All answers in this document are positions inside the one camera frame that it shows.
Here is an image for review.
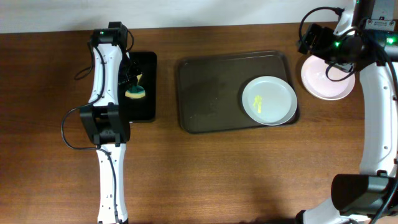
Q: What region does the pink round plate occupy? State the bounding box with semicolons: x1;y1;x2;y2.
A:
301;55;356;101

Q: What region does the dark brown serving tray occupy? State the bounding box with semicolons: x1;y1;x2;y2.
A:
176;50;293;134

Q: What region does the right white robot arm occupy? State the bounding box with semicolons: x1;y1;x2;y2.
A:
295;1;397;224

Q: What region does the black rectangular tray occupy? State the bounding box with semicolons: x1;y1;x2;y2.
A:
118;52;157;123

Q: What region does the light blue round plate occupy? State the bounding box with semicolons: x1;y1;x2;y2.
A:
241;76;298;126

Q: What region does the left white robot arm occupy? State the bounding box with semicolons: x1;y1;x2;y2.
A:
80;22;142;223

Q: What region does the green and yellow sponge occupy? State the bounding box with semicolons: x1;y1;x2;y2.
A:
125;74;146;100

